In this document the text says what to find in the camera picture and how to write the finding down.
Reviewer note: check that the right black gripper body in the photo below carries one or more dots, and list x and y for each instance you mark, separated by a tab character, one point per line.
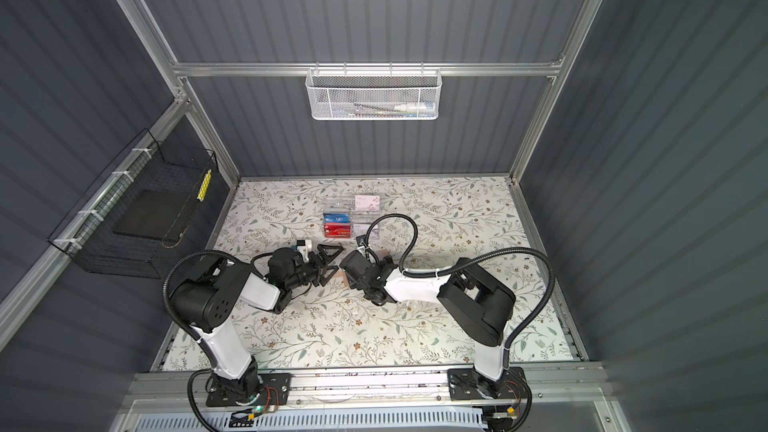
383	265

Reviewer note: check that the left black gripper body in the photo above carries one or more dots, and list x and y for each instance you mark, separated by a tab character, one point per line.
307	272

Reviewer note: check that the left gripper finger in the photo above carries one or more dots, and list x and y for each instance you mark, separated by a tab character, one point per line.
329	252
326	274

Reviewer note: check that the pink leather card holder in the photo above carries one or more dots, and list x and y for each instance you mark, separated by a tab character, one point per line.
342	279

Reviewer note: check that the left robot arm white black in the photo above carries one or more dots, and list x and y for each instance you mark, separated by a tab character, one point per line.
201	290

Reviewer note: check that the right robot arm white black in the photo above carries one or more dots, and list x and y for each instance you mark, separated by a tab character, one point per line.
479	304

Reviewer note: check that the red card in organizer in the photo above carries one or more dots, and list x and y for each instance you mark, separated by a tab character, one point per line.
337	230

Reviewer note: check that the white card in organizer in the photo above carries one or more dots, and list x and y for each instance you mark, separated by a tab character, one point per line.
360	229

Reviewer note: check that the clear acrylic card organizer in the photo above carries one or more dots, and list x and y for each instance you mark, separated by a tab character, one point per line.
346	204

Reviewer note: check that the pink card in organizer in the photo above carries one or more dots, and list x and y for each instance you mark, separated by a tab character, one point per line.
367	203

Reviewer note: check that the yellow tag on basket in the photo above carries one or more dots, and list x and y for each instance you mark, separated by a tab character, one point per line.
204	185

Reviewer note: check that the black pad in basket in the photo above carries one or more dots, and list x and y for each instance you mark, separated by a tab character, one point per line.
154	215

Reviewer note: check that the white tube in basket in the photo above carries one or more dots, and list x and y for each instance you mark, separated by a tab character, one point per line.
416	109

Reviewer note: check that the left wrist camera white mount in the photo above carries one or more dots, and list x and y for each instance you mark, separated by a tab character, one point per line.
304	247

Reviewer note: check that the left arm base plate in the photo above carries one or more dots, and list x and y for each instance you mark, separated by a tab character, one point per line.
254	389

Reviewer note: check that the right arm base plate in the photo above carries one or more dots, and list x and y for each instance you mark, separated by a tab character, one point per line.
468	384

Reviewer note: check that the white wire mesh basket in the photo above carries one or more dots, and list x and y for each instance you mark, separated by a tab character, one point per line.
344	97

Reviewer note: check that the black wire mesh basket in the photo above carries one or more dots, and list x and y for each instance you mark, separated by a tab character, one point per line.
86	234

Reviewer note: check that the aluminium front rail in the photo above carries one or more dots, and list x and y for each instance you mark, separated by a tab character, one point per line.
391	386

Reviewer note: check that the white perforated cable duct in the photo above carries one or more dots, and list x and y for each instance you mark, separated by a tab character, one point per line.
358	419

